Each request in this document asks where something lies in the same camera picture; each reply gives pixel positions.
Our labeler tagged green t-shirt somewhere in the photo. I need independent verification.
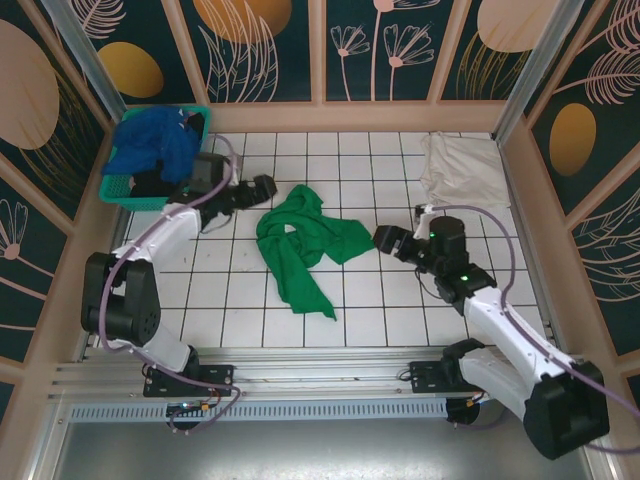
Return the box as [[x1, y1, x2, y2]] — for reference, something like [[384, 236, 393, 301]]
[[254, 183, 375, 322]]

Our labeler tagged cream folded t-shirt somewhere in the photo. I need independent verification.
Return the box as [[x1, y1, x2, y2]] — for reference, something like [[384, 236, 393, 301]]
[[418, 130, 512, 209]]

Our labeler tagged blue t-shirt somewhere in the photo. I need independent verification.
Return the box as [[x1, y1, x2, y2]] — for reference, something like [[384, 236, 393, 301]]
[[102, 104, 204, 184]]

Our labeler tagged teal plastic basket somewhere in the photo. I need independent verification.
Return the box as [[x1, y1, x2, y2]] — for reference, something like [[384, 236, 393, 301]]
[[98, 104, 214, 211]]

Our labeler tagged small circuit board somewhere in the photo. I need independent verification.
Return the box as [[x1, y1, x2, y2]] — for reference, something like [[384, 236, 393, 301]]
[[167, 399, 211, 416]]

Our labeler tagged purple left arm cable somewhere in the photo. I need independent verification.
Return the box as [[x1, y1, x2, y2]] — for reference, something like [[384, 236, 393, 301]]
[[97, 132, 246, 436]]

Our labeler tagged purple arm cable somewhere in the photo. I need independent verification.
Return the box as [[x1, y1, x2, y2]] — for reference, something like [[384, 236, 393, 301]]
[[427, 203, 640, 456], [97, 132, 246, 436]]

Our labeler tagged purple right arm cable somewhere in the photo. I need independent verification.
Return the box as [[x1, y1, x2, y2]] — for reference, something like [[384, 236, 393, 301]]
[[427, 203, 640, 456]]

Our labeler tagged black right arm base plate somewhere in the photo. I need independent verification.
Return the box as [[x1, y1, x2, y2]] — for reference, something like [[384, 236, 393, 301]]
[[408, 359, 466, 396]]

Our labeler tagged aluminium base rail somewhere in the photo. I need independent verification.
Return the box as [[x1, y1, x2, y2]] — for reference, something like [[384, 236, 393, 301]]
[[47, 346, 586, 401]]

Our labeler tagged perforated metal cable tray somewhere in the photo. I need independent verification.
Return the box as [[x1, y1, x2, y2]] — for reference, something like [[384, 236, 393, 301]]
[[69, 398, 450, 422]]

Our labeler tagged aluminium corner post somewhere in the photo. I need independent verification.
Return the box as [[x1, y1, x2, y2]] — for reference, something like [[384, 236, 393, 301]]
[[38, 0, 129, 121], [492, 0, 574, 142]]

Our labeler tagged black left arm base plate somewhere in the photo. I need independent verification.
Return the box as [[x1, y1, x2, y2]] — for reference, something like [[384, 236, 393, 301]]
[[143, 363, 236, 399]]

